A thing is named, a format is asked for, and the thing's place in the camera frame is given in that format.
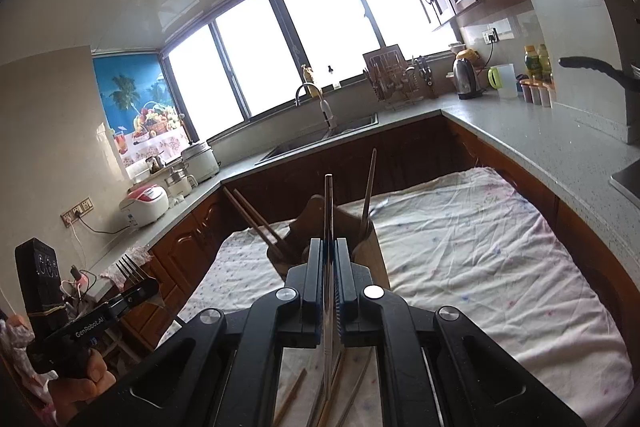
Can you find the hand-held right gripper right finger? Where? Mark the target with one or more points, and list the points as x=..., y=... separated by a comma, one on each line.
x=345, y=277

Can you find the steel electric kettle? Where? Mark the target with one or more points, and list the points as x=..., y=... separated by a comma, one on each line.
x=467, y=79

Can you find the steel kitchen faucet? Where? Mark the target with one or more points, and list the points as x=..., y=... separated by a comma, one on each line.
x=327, y=109

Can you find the wall socket strip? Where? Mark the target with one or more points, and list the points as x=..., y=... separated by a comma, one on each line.
x=77, y=211

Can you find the wooden utensil holder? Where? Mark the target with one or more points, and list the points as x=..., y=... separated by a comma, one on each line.
x=372, y=257

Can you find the black wok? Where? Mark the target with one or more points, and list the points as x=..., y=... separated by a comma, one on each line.
x=595, y=67

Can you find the white lace cloth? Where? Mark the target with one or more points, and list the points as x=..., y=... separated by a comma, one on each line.
x=112, y=276

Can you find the white floral tablecloth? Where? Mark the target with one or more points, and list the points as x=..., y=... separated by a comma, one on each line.
x=475, y=267

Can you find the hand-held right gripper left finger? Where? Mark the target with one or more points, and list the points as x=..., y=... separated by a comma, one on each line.
x=314, y=277

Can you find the yellow soap bottle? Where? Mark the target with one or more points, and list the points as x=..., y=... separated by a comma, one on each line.
x=311, y=87

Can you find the white wall socket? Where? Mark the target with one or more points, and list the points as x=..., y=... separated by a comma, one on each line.
x=490, y=35

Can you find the dish drying rack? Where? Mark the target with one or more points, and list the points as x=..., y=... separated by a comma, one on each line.
x=395, y=82

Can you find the white electric cooker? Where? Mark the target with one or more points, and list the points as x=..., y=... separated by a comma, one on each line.
x=200, y=162

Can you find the gas stove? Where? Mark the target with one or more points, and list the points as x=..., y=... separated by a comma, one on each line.
x=630, y=184

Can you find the tropical fruit wall poster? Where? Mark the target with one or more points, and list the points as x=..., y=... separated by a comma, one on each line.
x=130, y=97

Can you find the small spice jar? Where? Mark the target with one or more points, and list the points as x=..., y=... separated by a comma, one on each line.
x=525, y=92
x=546, y=97
x=535, y=94

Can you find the small white glass appliance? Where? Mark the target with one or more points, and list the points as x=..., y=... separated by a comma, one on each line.
x=180, y=184

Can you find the kitchen window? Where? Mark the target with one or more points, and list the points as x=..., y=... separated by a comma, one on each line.
x=250, y=57

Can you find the wooden lower cabinets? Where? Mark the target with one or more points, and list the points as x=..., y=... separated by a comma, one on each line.
x=190, y=237

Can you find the steel kitchen sink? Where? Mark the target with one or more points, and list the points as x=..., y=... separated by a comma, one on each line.
x=300, y=147

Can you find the pink white rice cooker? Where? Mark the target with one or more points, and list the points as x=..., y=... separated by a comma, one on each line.
x=145, y=204

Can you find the yellow green bottle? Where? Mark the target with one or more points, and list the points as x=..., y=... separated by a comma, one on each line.
x=531, y=63
x=545, y=63

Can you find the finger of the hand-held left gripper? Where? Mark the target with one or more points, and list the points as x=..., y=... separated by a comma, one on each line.
x=135, y=297

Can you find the pink white crumpled cloth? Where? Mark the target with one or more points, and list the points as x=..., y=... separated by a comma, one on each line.
x=15, y=347

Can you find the person's left hand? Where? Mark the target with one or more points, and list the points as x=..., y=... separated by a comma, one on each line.
x=75, y=392

